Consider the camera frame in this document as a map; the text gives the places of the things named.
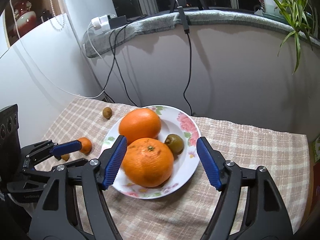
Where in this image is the large orange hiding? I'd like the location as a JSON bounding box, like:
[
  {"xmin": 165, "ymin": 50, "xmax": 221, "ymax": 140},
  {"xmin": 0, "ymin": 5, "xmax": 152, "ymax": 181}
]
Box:
[
  {"xmin": 119, "ymin": 108, "xmax": 161, "ymax": 144},
  {"xmin": 121, "ymin": 138, "xmax": 174, "ymax": 187}
]

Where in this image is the small kumquat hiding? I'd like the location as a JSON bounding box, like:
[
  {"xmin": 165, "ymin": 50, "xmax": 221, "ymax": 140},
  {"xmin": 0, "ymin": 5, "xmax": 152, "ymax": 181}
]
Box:
[{"xmin": 61, "ymin": 153, "xmax": 70, "ymax": 161}]

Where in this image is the black power brick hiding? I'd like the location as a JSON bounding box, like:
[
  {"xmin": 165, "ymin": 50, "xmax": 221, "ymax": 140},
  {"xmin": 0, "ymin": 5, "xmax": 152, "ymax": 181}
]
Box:
[{"xmin": 108, "ymin": 15, "xmax": 127, "ymax": 29}]

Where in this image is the small brown kiwi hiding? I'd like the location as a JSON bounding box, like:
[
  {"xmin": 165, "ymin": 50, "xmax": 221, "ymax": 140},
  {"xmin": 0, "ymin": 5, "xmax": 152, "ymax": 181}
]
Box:
[{"xmin": 102, "ymin": 107, "xmax": 113, "ymax": 119}]

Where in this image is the green kiwi fruit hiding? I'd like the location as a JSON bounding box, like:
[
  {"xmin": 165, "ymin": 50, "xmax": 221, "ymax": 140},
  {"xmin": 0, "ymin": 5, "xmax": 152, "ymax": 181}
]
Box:
[{"xmin": 164, "ymin": 134, "xmax": 184, "ymax": 155}]

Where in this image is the small mandarin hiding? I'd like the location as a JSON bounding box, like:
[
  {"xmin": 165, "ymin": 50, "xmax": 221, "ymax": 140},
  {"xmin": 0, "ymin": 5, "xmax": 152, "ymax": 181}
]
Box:
[{"xmin": 78, "ymin": 137, "xmax": 92, "ymax": 155}]

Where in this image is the grey sill cloth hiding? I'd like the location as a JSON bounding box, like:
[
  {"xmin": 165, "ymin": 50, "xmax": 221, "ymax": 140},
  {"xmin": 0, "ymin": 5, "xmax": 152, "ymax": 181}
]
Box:
[{"xmin": 82, "ymin": 9, "xmax": 320, "ymax": 59}]

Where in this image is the black cable with adapter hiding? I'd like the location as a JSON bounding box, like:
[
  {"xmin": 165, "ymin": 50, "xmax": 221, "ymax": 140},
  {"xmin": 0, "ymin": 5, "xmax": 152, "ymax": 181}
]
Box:
[{"xmin": 173, "ymin": 0, "xmax": 194, "ymax": 117}]

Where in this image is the red white vase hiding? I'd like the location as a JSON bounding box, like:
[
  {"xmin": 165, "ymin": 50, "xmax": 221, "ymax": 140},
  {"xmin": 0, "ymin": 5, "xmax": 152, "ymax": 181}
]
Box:
[{"xmin": 13, "ymin": 0, "xmax": 37, "ymax": 37}]

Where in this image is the left black camera box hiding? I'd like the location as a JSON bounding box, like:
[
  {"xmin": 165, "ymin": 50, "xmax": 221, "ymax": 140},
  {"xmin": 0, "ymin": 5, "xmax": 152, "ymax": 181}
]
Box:
[{"xmin": 1, "ymin": 104, "xmax": 21, "ymax": 181}]

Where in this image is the white floral plate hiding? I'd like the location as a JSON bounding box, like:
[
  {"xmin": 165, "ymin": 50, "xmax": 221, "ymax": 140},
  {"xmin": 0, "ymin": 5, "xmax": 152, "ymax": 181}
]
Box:
[{"xmin": 112, "ymin": 105, "xmax": 200, "ymax": 199}]

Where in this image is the black hanging cable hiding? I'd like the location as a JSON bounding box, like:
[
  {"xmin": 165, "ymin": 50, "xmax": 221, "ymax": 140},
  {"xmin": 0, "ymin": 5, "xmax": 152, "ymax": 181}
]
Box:
[{"xmin": 101, "ymin": 15, "xmax": 148, "ymax": 107}]

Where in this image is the white power adapter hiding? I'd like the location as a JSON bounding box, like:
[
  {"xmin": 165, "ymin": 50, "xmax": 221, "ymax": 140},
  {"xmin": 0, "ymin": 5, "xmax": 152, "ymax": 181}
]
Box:
[{"xmin": 91, "ymin": 14, "xmax": 116, "ymax": 32}]

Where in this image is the beige plaid tablecloth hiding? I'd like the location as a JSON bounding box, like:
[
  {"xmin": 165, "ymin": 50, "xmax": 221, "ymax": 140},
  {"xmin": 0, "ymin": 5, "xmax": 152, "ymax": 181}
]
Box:
[{"xmin": 36, "ymin": 99, "xmax": 310, "ymax": 239}]

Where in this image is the potted spider plant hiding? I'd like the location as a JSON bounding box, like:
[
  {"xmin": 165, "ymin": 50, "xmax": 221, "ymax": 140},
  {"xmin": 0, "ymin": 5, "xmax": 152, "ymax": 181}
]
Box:
[{"xmin": 262, "ymin": 0, "xmax": 318, "ymax": 73}]

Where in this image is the white charging cable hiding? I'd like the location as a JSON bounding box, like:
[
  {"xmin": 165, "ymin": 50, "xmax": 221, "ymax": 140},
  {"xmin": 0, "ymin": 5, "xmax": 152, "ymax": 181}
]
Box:
[{"xmin": 9, "ymin": 0, "xmax": 111, "ymax": 99}]

